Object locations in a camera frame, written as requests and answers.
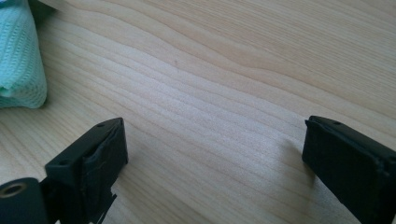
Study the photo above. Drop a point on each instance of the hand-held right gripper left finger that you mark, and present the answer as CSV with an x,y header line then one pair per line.
x,y
93,165

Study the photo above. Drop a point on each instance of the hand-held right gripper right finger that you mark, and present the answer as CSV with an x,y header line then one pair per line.
x,y
348,161

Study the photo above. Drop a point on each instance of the light green cloth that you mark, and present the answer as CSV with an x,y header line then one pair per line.
x,y
18,56

